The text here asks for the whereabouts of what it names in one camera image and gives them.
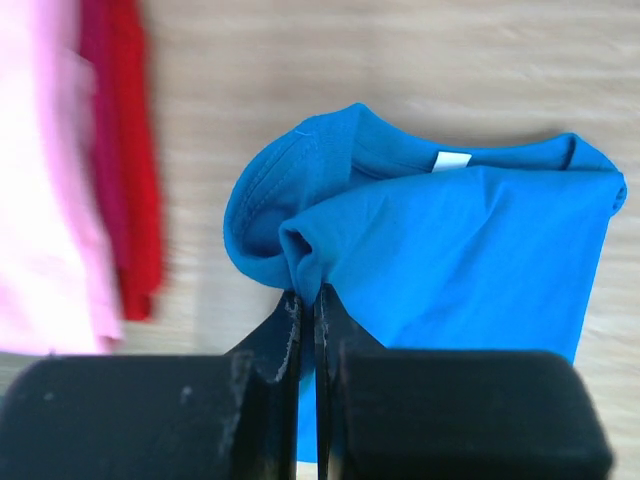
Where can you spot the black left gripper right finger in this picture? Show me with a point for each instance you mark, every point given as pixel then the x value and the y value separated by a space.
pixel 387 413

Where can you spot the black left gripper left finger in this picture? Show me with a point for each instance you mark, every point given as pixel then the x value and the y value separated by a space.
pixel 230 416

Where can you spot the blue t shirt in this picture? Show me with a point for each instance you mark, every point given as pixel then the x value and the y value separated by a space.
pixel 428 246

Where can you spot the pink folded t shirt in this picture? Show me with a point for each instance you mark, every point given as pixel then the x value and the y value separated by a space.
pixel 57 284

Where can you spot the red folded t shirt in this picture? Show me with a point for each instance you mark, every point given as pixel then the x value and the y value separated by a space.
pixel 122 157

